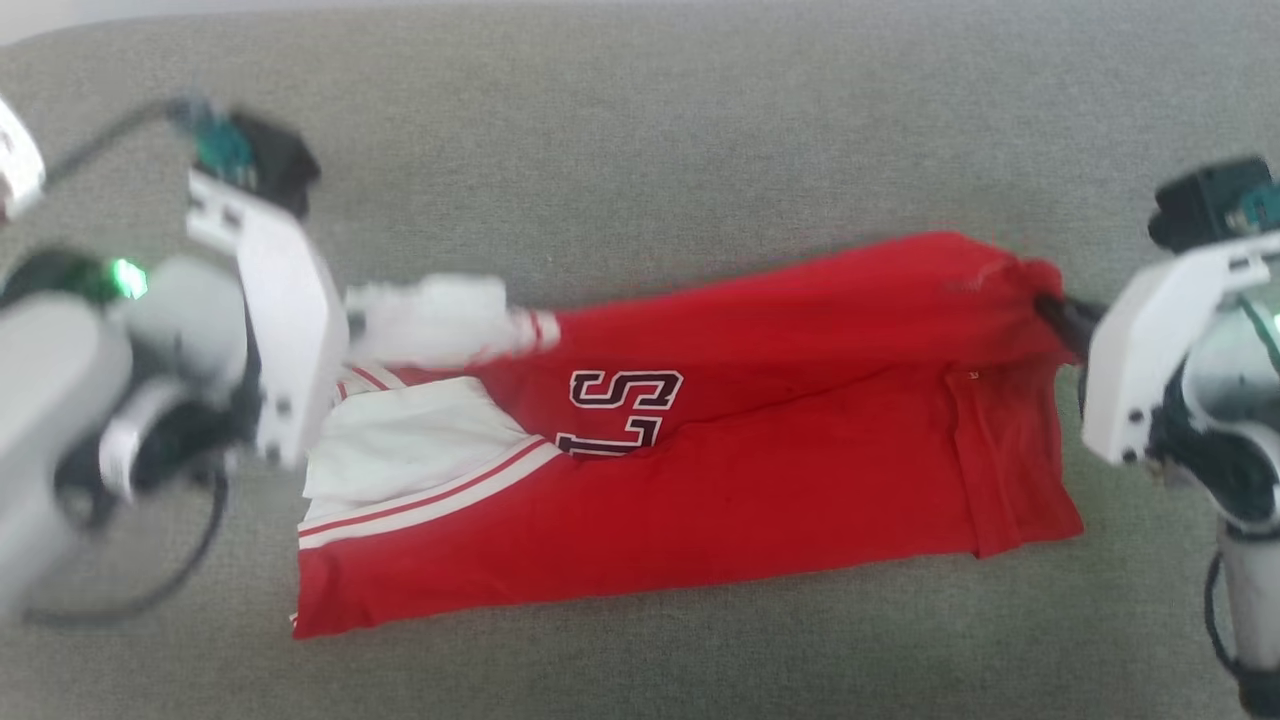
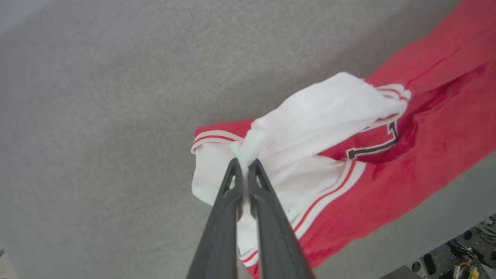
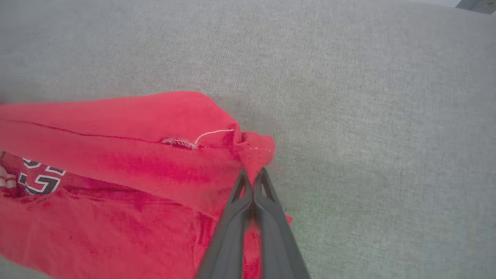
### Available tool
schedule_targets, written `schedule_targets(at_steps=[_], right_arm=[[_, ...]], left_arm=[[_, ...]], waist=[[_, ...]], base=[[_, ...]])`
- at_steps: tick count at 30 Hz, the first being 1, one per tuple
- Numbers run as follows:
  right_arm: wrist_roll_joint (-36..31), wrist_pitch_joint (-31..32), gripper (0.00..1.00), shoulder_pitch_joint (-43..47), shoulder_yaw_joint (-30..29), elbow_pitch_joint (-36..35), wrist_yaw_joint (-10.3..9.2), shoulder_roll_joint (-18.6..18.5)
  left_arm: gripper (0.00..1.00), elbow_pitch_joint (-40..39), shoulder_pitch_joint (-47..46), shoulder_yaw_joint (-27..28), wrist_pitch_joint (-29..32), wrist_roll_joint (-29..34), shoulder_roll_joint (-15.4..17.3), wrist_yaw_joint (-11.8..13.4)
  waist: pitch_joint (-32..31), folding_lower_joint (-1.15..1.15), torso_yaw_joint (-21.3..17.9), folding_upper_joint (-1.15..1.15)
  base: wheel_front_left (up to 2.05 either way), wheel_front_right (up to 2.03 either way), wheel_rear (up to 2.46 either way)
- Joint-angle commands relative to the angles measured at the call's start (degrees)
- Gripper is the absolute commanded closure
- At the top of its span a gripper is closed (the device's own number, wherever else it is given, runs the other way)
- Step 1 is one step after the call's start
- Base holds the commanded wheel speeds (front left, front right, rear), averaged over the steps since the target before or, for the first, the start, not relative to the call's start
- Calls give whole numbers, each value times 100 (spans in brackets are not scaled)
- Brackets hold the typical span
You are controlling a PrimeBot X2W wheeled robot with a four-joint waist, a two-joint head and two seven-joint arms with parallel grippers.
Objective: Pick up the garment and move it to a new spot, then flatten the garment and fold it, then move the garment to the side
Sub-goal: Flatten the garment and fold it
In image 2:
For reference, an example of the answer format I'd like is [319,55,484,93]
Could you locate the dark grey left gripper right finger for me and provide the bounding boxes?
[248,158,315,279]

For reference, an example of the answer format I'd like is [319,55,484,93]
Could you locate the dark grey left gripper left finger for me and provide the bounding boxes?
[186,157,245,279]

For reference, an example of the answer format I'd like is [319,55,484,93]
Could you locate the red and white jersey shirt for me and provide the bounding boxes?
[190,0,496,279]

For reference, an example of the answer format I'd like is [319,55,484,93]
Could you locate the grey-green fabric sofa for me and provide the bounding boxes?
[0,0,496,279]

